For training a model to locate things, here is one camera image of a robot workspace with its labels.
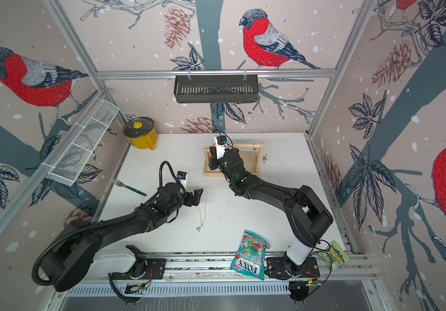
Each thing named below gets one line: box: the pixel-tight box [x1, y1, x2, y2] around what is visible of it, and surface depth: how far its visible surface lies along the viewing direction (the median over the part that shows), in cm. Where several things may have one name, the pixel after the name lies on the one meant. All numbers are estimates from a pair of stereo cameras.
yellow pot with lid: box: [123, 116, 158, 151], surface depth 111 cm
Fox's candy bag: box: [230, 229, 270, 281], surface depth 76 cm
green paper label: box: [317, 239, 351, 265], surface depth 77 cm
